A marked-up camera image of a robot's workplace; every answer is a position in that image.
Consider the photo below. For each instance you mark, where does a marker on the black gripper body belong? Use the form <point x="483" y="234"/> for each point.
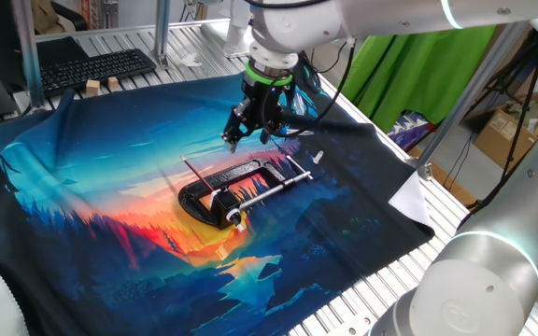
<point x="264" y="105"/>

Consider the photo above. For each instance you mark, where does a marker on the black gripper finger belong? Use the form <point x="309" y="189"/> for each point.
<point x="234" y="133"/>
<point x="264" y="135"/>

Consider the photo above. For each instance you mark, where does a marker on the red pencil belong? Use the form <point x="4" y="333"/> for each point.
<point x="196" y="174"/>

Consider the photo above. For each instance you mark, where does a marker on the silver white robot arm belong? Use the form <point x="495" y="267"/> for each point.
<point x="484" y="280"/>

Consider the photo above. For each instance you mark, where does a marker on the black pencil sharpener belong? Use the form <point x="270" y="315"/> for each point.
<point x="224" y="205"/>

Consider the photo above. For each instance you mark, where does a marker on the large clear plastic tube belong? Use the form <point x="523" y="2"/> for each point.
<point x="300" y="107"/>

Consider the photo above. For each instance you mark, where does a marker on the black metal C-clamp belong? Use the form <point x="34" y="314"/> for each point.
<point x="232" y="169"/>

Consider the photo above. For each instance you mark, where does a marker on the clear tube with blue cap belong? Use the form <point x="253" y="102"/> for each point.
<point x="304" y="133"/>

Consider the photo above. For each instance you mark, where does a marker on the small clear plastic tube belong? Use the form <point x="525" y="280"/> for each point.
<point x="317" y="157"/>

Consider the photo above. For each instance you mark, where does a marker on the small wooden block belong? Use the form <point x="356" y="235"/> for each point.
<point x="93" y="88"/>
<point x="113" y="83"/>

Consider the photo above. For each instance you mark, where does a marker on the green fabric sheet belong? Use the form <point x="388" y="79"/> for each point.
<point x="404" y="74"/>

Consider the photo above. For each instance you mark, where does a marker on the blue patterned bag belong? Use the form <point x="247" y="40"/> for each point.
<point x="409" y="130"/>

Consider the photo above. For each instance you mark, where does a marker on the landscape printed cloth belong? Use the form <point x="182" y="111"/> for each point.
<point x="87" y="186"/>

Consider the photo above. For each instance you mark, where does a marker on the black keyboard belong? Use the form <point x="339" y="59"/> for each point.
<point x="91" y="67"/>

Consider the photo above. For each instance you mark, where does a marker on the black desk pad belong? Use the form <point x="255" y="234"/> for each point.
<point x="61" y="49"/>

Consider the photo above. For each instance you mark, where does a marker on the black chair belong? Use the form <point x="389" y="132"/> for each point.
<point x="70" y="16"/>

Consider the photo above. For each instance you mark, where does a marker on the brown cardboard box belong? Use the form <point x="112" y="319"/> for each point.
<point x="498" y="135"/>

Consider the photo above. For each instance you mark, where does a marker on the black tripod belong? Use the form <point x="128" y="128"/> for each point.
<point x="521" y="121"/>

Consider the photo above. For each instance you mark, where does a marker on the aluminium frame post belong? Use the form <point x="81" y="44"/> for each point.
<point x="161" y="28"/>
<point x="28" y="56"/>
<point x="474" y="88"/>

